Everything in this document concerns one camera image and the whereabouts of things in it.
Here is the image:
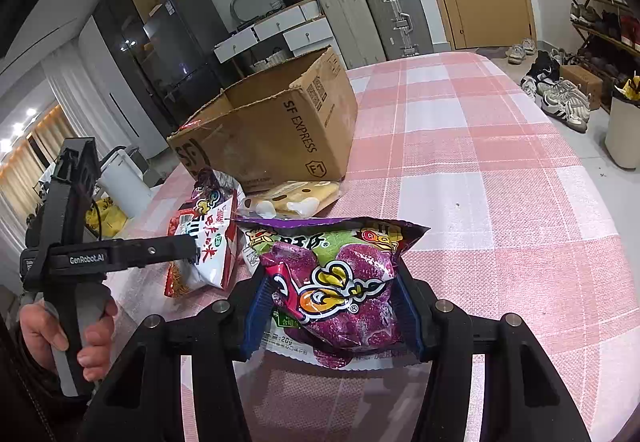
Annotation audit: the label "pink checked tablecloth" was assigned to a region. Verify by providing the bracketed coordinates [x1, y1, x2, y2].
[107, 51, 640, 442]

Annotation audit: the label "white drawer desk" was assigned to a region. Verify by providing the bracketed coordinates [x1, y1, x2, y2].
[214, 0, 346, 78]

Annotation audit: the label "beige bear snack packet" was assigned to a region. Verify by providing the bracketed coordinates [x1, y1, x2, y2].
[237, 179, 342, 219]

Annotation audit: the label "woven laundry basket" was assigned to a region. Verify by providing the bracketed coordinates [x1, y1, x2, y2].
[247, 47, 296, 73]

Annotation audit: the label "yellow paper scraps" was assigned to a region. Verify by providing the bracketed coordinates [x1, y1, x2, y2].
[612, 72, 640, 103]

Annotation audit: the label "white curtain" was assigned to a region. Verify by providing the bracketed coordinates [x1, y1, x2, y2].
[42, 52, 126, 163]

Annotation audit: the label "white kettle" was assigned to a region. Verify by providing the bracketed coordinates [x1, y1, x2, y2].
[100, 149, 151, 218]

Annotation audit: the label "small cardboard box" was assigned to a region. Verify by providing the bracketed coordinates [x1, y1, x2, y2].
[560, 65, 604, 110]

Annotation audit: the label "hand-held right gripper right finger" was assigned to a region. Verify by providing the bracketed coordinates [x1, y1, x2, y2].
[392, 267, 593, 442]

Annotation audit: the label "wooden shoe rack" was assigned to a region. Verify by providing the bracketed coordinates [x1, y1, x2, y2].
[547, 0, 640, 113]

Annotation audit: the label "brown cardboard box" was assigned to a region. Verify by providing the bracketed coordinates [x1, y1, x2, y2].
[166, 46, 358, 193]

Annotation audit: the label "red white noodle snack packet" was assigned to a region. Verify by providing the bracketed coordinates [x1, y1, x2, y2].
[165, 195, 240, 299]

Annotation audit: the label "dark glass wardrobe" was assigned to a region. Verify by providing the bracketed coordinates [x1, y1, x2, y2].
[92, 0, 168, 143]

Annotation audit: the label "person's left hand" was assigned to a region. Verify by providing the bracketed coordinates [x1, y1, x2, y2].
[19, 297, 119, 380]

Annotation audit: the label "yellow plastic bag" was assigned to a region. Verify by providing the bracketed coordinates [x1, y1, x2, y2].
[85, 199, 128, 239]

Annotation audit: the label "beige suitcase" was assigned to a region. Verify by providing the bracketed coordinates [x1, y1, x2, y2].
[317, 0, 386, 69]

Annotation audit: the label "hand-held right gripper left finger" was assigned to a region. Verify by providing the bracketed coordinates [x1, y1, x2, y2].
[80, 272, 273, 442]

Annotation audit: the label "purple snack packet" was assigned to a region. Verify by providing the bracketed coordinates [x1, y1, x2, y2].
[235, 216, 431, 369]

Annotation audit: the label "silver suitcase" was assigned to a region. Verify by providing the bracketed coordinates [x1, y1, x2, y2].
[363, 0, 435, 60]

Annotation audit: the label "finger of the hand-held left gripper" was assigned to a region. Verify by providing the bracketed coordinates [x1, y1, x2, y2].
[112, 235, 199, 271]

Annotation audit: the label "dark grey refrigerator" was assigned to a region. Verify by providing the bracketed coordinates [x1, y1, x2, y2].
[142, 0, 236, 120]

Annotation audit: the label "white trash bin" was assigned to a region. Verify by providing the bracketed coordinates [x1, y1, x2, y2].
[605, 90, 640, 168]

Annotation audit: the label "loose floor shoes pile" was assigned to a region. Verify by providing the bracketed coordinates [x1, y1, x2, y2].
[520, 50, 591, 133]

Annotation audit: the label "beige curtain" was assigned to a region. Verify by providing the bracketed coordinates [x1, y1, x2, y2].
[0, 105, 76, 273]

